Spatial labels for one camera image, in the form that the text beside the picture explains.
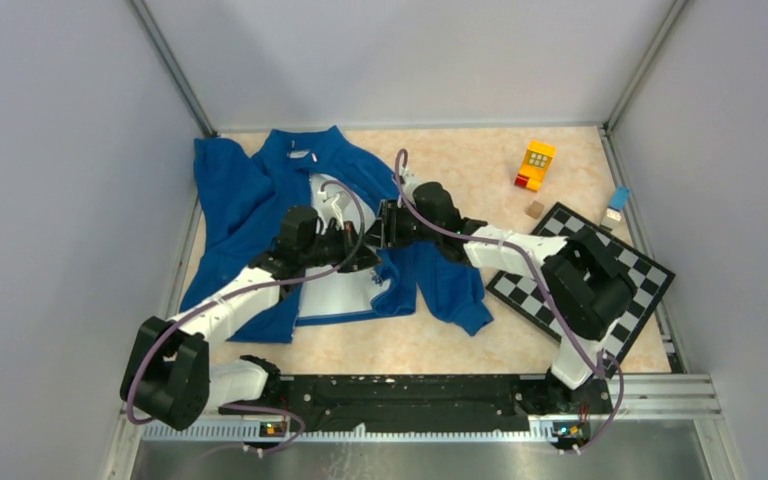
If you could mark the black white checkerboard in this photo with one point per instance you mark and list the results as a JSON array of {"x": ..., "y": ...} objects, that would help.
[{"x": 652, "y": 281}]

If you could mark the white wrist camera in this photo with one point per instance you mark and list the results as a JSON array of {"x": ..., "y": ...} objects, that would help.
[
  {"x": 408, "y": 182},
  {"x": 331, "y": 204}
]

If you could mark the blue white small block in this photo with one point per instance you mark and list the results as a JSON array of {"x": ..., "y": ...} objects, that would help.
[{"x": 613, "y": 214}]

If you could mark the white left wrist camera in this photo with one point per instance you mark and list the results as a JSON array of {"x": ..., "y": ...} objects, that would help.
[{"x": 331, "y": 204}]

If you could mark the blue zip jacket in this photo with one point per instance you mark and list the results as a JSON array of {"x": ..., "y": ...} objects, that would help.
[{"x": 244, "y": 198}]

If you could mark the aluminium frame rail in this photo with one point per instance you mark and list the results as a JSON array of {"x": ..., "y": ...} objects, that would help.
[{"x": 634, "y": 397}]

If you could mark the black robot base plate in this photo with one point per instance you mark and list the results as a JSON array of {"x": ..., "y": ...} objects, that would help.
[{"x": 430, "y": 403}]

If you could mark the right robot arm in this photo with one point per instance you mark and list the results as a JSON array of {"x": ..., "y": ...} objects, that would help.
[{"x": 581, "y": 282}]

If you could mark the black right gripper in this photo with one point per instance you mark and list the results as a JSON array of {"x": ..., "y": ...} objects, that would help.
[{"x": 391, "y": 213}]

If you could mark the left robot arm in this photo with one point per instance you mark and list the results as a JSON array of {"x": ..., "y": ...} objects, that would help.
[{"x": 168, "y": 374}]

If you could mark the small brown wooden cube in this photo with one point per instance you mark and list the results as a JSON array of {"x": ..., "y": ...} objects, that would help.
[{"x": 535, "y": 210}]

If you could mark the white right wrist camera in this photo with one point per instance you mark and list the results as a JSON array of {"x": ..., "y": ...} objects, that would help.
[{"x": 408, "y": 182}]

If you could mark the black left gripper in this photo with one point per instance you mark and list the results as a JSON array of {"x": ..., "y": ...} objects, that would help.
[{"x": 348, "y": 237}]

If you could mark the yellow red toy block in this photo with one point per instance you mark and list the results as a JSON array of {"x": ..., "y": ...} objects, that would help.
[{"x": 534, "y": 167}]

